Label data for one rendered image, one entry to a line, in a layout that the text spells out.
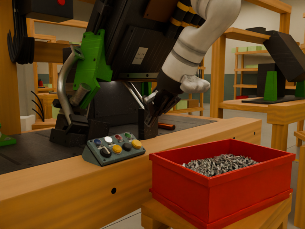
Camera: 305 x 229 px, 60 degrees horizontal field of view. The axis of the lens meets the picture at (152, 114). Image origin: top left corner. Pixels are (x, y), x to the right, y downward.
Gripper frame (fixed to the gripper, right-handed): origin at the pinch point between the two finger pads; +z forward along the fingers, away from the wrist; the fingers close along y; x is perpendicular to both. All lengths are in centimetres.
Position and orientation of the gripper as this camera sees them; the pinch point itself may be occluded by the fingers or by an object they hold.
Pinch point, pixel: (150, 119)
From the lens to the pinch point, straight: 68.9
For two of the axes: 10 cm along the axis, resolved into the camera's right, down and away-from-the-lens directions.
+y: -6.8, 1.0, -7.3
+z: -4.2, 7.6, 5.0
